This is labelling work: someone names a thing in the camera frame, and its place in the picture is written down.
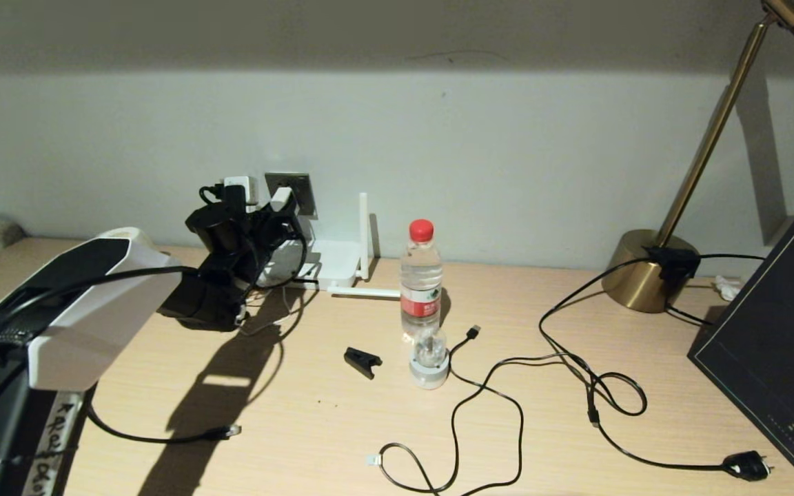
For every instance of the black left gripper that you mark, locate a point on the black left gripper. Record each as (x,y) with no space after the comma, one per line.
(231,238)

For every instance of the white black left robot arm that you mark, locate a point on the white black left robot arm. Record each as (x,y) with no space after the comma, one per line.
(87,324)

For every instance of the white router with antennas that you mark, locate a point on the white router with antennas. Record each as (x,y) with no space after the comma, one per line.
(335,262)

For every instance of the water bottle red cap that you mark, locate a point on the water bottle red cap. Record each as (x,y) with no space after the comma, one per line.
(421,275)

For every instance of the small black clip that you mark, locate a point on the small black clip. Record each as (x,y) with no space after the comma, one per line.
(361,362)

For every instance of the glass dome on white base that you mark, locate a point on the glass dome on white base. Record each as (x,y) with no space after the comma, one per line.
(429,375)

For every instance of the brass desk lamp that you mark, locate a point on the brass desk lamp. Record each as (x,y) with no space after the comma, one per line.
(638,275)

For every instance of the black box on lamp base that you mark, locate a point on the black box on lamp base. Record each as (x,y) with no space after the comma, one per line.
(676,265)

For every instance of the small white crumpled object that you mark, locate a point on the small white crumpled object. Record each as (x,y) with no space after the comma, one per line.
(728,288)

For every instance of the dark box with gold trim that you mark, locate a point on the dark box with gold trim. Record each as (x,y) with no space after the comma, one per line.
(772,337)

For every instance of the grey wall socket plate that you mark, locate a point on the grey wall socket plate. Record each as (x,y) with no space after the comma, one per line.
(304,196)

